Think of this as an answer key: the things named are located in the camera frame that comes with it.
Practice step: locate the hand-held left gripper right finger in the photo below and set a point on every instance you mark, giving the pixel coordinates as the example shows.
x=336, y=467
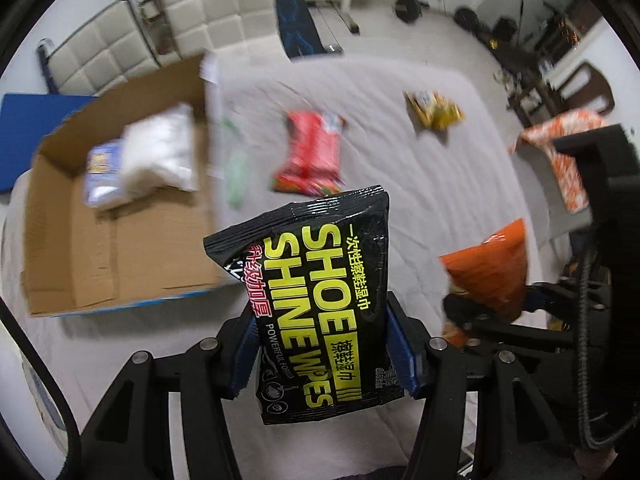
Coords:
x=403, y=355

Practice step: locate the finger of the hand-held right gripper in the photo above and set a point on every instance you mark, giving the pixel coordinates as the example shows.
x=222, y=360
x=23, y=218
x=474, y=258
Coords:
x=542, y=297
x=520, y=335

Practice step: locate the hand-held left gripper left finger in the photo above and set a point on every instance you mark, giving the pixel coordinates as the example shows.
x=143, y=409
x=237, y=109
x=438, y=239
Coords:
x=244, y=355

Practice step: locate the orange snack packet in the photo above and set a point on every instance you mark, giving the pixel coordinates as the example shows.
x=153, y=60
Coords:
x=490, y=270

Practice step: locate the black wet wipes packet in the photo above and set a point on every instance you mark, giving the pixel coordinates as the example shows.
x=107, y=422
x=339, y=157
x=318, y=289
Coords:
x=310, y=285

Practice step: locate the cardboard box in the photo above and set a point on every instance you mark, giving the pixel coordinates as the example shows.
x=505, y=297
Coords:
x=75, y=240

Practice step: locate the white soft packet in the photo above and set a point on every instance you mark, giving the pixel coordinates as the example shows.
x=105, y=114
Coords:
x=160, y=150

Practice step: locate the orange white patterned bag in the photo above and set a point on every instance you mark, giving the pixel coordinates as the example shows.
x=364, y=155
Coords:
x=570, y=170

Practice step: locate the wooden chair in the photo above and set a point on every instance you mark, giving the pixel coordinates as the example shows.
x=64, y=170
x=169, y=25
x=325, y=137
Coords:
x=597, y=87

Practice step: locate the green packet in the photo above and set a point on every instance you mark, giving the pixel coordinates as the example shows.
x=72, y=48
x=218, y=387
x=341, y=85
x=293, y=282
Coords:
x=235, y=175

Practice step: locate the yellow snack packet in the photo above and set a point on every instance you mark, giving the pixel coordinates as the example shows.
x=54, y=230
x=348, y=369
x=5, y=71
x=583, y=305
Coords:
x=435, y=110

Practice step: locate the black weight plate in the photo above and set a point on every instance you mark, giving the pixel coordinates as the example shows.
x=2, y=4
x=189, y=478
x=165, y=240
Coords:
x=467, y=17
x=411, y=8
x=505, y=30

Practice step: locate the red snack packet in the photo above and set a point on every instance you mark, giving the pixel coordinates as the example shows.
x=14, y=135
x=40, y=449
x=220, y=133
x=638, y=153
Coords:
x=310, y=150

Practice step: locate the blue white tissue packet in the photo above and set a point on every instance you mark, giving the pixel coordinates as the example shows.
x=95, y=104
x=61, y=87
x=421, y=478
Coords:
x=102, y=175

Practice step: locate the blue mat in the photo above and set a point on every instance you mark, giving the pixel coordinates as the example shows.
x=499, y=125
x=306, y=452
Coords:
x=30, y=135

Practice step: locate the blue black bag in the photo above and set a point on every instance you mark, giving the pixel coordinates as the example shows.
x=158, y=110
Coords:
x=297, y=27

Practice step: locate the white padded chair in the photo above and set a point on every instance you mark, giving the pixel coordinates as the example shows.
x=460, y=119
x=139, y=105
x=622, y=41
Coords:
x=95, y=55
x=220, y=5

